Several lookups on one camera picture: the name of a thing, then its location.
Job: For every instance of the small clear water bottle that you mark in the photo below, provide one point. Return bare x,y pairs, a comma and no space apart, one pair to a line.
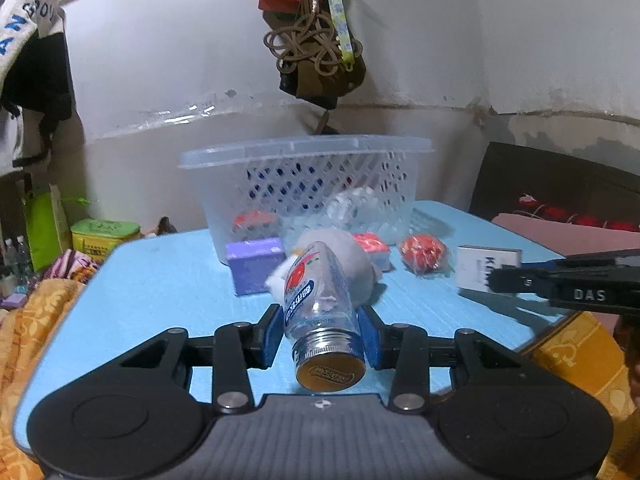
20,260

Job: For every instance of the green paper bag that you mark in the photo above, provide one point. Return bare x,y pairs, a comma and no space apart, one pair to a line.
42,230

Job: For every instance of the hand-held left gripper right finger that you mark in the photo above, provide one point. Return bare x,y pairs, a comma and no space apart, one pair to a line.
371,341

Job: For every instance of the green lidded basket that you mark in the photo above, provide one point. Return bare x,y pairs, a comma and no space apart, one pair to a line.
102,240

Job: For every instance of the orange patterned blanket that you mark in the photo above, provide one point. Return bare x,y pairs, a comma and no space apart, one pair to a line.
35,330

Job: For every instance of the red round wrapped snack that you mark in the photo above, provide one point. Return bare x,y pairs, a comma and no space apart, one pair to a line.
422,255

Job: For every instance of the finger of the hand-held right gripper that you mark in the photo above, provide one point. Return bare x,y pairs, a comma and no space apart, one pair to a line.
600,257
575,290

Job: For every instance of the white ribbed plastic bottle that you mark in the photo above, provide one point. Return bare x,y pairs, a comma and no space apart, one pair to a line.
352,207

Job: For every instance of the red and white small box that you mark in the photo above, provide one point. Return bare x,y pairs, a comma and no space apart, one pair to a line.
372,250

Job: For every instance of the grey and white plush toy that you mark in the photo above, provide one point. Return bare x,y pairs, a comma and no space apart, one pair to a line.
347,255

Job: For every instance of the dark wooden headboard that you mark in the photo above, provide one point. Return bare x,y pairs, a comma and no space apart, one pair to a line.
525,170

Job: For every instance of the red and black patterned cloth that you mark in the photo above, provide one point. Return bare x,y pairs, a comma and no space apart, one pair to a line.
580,220

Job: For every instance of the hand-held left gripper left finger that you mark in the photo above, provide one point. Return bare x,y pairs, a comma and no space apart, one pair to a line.
269,336

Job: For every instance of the red packet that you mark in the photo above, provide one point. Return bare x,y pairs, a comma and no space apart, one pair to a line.
255,221

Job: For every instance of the white rectangular box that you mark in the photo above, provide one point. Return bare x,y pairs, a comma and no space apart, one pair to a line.
475,267

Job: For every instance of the white cloth with blue letters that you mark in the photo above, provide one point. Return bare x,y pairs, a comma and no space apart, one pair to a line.
25,20

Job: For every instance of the clear plastic lattice basket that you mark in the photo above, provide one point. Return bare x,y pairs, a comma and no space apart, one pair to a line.
225,200

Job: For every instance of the pink striped cloth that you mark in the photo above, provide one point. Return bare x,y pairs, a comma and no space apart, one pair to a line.
70,266

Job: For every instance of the black hanging garment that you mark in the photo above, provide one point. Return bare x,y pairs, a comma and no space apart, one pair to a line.
40,75

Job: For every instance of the dark olive hanging bag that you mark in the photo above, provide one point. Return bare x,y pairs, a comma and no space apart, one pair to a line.
320,87

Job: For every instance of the clear bottle with metal cap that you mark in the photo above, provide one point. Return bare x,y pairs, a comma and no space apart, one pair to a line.
316,300

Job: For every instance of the purple box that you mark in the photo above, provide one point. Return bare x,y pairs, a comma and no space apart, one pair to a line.
255,265

